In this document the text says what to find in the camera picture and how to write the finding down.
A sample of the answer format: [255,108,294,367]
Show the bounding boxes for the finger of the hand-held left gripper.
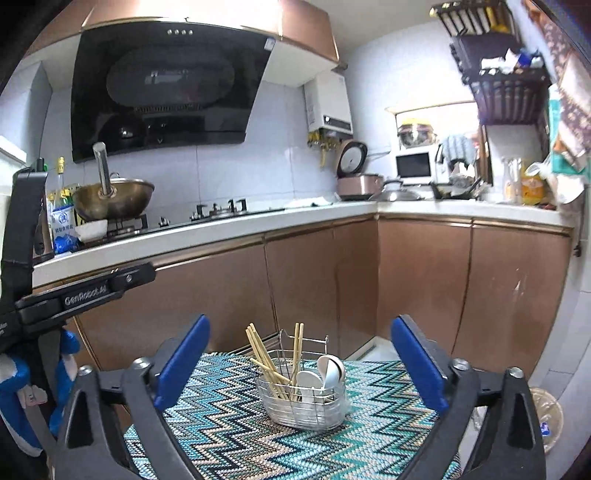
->
[111,262,156,303]

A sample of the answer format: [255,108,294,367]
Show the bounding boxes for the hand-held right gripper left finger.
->
[54,315,211,480]

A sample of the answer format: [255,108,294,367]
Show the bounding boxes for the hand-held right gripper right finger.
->
[390,315,548,480]

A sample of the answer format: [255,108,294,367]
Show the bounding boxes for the wooden chopstick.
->
[250,358,291,385]
[249,324,287,400]
[253,329,290,400]
[290,323,301,401]
[294,323,305,401]
[246,329,283,401]

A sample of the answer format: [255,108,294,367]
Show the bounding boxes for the white ceramic spoon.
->
[295,370,324,402]
[317,354,346,391]

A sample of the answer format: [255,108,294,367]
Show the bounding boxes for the metal wire utensil basket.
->
[255,330,347,432]

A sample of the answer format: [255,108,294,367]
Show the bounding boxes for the person's left hand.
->
[0,330,79,455]

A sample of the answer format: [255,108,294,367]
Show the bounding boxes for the blue white packet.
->
[51,203,80,256]

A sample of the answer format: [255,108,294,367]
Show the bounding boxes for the zigzag patterned table mat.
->
[122,353,462,480]

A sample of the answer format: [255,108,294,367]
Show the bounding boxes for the brown base cabinets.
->
[34,215,573,379]

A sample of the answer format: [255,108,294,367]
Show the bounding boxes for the black gas stove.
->
[81,198,287,241]

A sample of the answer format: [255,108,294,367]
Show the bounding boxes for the beige trash bin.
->
[529,387,564,455]

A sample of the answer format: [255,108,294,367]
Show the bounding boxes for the steel pot lid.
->
[369,180,423,202]

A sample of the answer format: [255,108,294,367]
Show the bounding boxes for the black frying pan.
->
[429,180,485,200]

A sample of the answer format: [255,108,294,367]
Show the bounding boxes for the white kitchen countertop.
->
[32,198,578,289]

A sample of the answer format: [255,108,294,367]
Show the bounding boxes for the pink rice cooker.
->
[336,140,385,200]

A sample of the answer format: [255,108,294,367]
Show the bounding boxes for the black range hood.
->
[70,25,273,163]

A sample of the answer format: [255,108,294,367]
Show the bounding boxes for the white microwave oven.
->
[396,150,437,180]

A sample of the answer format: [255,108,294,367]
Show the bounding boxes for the clear glass jar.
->
[503,157,523,202]

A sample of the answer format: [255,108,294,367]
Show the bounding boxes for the yellow food bag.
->
[522,161,556,206]

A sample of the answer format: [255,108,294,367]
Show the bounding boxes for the blue striped cloth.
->
[436,134,476,172]

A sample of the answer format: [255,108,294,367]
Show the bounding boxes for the steel pot with lid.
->
[398,121,437,149]

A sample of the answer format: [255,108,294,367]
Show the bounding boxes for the yellow gas pipe valves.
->
[308,133,339,168]

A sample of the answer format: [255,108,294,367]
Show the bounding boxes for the white plastic bag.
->
[551,171,587,205]

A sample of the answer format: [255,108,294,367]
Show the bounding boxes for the white water heater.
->
[304,71,354,134]

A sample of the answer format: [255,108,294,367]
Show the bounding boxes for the teal printed packet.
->
[547,85,567,171]

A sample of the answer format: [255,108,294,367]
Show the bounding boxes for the brown patterned towel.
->
[526,0,591,172]

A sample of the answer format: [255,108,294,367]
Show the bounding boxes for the yellow container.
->
[485,0,511,33]

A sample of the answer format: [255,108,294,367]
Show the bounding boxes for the brass wok with metal handle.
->
[73,142,155,221]

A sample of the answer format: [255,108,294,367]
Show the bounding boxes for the black wall rack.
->
[431,0,552,125]

